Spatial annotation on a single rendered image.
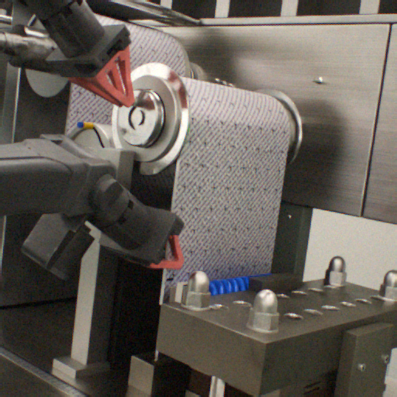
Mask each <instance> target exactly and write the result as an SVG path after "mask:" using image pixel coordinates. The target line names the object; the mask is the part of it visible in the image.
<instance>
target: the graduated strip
mask: <svg viewBox="0 0 397 397"><path fill-rule="evenodd" d="M0 354H1V355H2V356H4V357H6V358H8V359H10V360H11V361H14V362H15V364H17V365H18V366H20V367H22V368H25V369H26V370H28V371H30V372H32V373H33V374H35V375H36V376H39V377H41V378H42V379H43V380H44V381H46V382H48V383H50V384H51V385H54V386H55V387H57V388H59V389H60V390H62V391H64V392H66V393H67V394H68V395H70V396H72V397H93V396H91V395H90V394H88V393H87V392H84V391H82V390H81V389H79V388H77V387H76V386H74V385H72V384H71V383H68V382H66V381H65V380H63V379H61V378H60V377H59V376H57V375H55V374H53V373H51V372H49V371H48V370H46V369H44V368H42V367H40V366H39V365H36V364H34V362H32V361H31V360H29V359H27V358H25V357H23V356H21V355H19V354H17V353H16V352H14V351H13V350H10V349H8V347H6V346H4V345H2V344H0Z"/></svg>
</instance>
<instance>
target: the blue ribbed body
mask: <svg viewBox="0 0 397 397"><path fill-rule="evenodd" d="M265 275H272V274H261V275H254V276H247V277H240V278H227V279H220V280H213V281H209V282H210V284H209V292H211V293H212V294H211V295H220V294H225V293H231V292H242V291H247V290H248V287H249V280H250V278H252V277H259V276H265Z"/></svg>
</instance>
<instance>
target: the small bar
mask: <svg viewBox="0 0 397 397"><path fill-rule="evenodd" d="M299 282H300V276H298V275H295V274H290V273H284V274H272V275H265V276H259V277H252V278H250V280H249V287H248V290H250V291H252V292H256V293H259V292H261V291H263V290H269V291H272V292H278V291H283V290H289V289H294V288H299Z"/></svg>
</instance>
